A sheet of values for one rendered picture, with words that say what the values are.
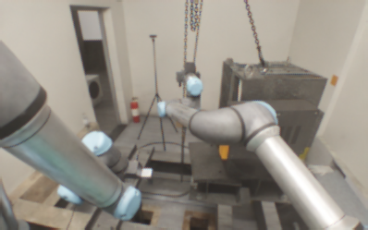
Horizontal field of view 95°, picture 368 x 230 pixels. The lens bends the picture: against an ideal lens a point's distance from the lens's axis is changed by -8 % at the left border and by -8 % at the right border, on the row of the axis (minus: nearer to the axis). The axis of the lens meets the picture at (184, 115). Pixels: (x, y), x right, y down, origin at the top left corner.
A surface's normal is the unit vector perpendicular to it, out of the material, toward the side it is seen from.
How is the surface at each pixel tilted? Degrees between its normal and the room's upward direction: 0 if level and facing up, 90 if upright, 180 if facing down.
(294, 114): 90
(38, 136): 93
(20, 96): 80
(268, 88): 90
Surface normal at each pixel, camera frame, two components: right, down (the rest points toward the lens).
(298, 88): 0.07, 0.48
